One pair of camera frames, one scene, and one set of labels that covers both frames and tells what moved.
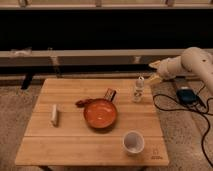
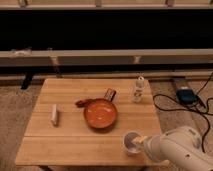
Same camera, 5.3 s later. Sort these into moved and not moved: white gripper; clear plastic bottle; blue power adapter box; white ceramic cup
Moved: white gripper
Not moved: clear plastic bottle; blue power adapter box; white ceramic cup
